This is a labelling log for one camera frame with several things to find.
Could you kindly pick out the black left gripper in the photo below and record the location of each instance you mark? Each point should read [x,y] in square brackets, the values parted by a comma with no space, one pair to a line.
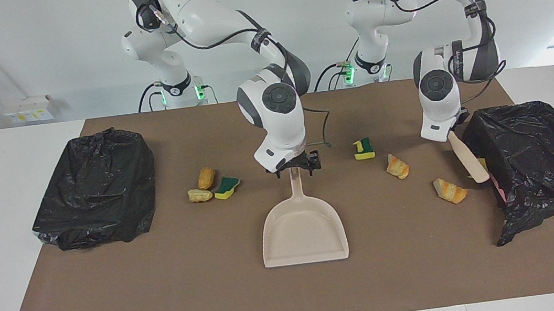
[459,119]

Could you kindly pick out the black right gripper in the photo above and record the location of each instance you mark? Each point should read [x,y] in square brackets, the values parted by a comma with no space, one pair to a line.
[296,161]

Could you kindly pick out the beige hand brush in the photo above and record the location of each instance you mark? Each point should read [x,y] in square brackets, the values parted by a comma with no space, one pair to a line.
[467,158]

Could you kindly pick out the beige plastic dustpan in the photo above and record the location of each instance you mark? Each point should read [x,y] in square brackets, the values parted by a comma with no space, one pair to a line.
[302,231]

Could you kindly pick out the green yellow sponge piece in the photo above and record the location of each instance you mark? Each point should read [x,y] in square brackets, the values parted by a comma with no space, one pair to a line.
[364,149]
[227,187]

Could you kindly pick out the brown bread roll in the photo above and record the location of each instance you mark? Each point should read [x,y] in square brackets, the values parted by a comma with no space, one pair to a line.
[206,178]

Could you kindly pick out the pale bread chunk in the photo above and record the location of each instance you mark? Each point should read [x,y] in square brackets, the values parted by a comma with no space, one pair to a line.
[200,195]

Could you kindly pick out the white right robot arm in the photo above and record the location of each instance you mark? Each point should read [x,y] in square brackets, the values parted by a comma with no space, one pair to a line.
[281,123]

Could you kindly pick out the black bag covered pink bin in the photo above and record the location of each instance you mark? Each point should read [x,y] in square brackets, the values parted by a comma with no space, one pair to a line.
[536,155]

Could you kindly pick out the brown table mat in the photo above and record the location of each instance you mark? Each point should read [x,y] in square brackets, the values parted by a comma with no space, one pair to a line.
[293,291]

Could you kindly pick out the white wall socket box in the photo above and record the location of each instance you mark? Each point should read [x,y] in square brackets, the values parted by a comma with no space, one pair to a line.
[28,109]

